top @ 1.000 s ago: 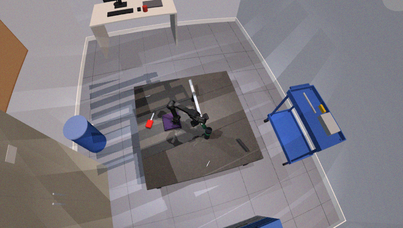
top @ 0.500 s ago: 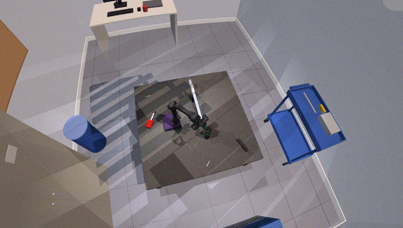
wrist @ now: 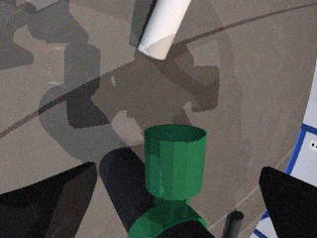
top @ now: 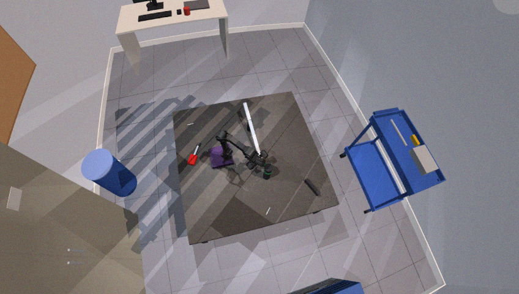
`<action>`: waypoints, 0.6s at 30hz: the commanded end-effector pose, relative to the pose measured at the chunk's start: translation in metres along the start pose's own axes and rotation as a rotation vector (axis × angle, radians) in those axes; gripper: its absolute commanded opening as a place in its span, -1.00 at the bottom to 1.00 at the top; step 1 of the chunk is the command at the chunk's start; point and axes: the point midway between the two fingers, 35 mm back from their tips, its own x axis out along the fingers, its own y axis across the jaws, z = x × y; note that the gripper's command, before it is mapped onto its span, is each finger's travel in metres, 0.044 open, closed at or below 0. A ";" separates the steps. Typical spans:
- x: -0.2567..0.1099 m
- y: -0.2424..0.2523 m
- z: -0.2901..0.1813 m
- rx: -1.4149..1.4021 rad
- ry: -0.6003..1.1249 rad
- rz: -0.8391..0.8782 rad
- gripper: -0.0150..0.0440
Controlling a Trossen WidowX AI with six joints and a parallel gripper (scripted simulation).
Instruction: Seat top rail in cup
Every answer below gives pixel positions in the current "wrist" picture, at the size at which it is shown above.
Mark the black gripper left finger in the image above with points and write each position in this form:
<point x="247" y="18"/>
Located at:
<point x="51" y="208"/>

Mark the green cup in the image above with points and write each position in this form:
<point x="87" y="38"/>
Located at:
<point x="175" y="160"/>

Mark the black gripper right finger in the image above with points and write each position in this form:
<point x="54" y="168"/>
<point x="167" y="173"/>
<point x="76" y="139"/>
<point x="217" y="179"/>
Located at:
<point x="291" y="204"/>

